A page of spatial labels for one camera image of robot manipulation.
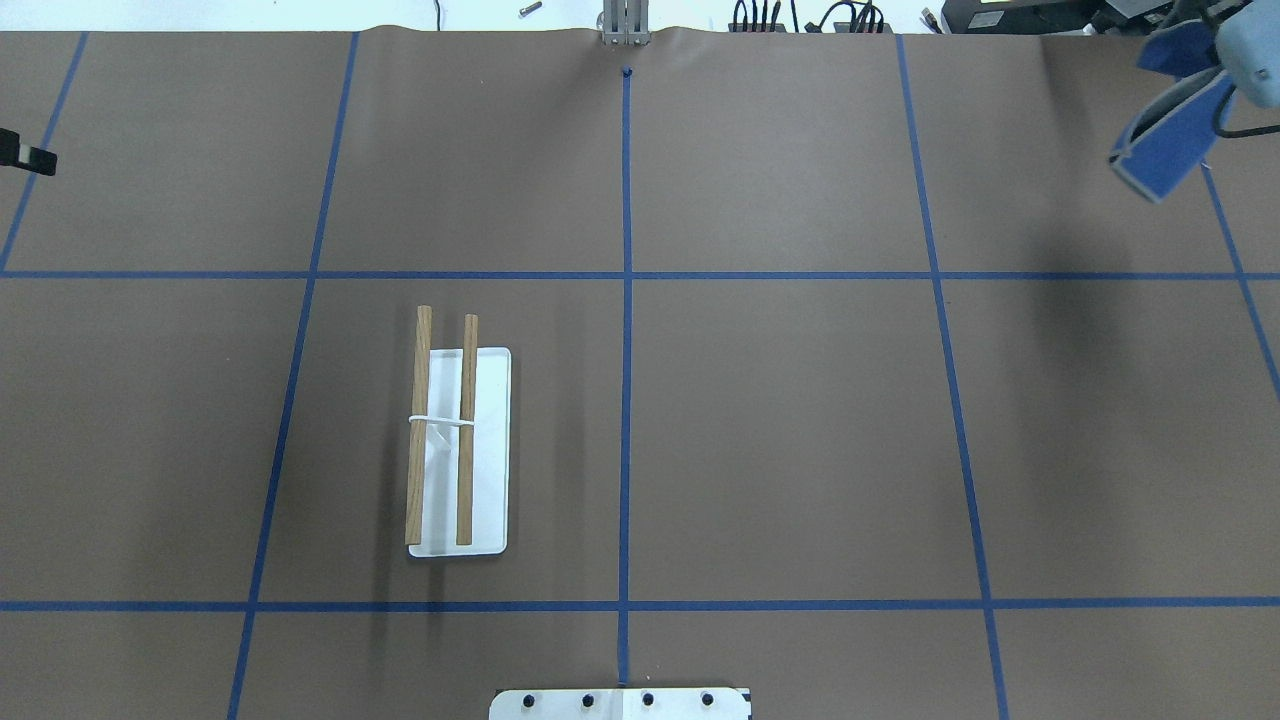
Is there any wooden rack rod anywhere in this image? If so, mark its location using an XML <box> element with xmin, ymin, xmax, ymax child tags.
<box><xmin>454</xmin><ymin>314</ymin><xmax>479</xmax><ymax>546</ymax></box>
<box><xmin>404</xmin><ymin>305</ymin><xmax>433</xmax><ymax>546</ymax></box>

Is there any right wooden rack rod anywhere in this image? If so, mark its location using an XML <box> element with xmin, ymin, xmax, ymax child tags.
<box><xmin>454</xmin><ymin>314</ymin><xmax>479</xmax><ymax>546</ymax></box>

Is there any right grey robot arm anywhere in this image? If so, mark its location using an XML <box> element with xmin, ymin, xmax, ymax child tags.
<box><xmin>1216</xmin><ymin>1</ymin><xmax>1279</xmax><ymax>108</ymax></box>

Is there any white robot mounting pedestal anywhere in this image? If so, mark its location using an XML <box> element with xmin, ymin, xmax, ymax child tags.
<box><xmin>488</xmin><ymin>687</ymin><xmax>753</xmax><ymax>719</ymax></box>

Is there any white towel rack base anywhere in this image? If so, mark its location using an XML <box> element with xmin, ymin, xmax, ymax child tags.
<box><xmin>407</xmin><ymin>347</ymin><xmax>513</xmax><ymax>559</ymax></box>

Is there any blue grey-edged towel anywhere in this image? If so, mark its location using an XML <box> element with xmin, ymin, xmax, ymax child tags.
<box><xmin>1108</xmin><ymin>19</ymin><xmax>1234</xmax><ymax>204</ymax></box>

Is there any black box with label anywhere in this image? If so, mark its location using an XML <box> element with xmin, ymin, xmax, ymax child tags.
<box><xmin>941</xmin><ymin>1</ymin><xmax>1103</xmax><ymax>35</ymax></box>

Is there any left wooden rack rod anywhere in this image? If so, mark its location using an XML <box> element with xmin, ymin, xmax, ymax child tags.
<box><xmin>404</xmin><ymin>305</ymin><xmax>433</xmax><ymax>546</ymax></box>

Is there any aluminium frame post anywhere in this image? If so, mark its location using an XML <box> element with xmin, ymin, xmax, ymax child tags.
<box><xmin>598</xmin><ymin>0</ymin><xmax>652</xmax><ymax>47</ymax></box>

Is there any black usb hub far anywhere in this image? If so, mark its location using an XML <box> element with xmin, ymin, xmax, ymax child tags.
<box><xmin>726</xmin><ymin>1</ymin><xmax>800</xmax><ymax>33</ymax></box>

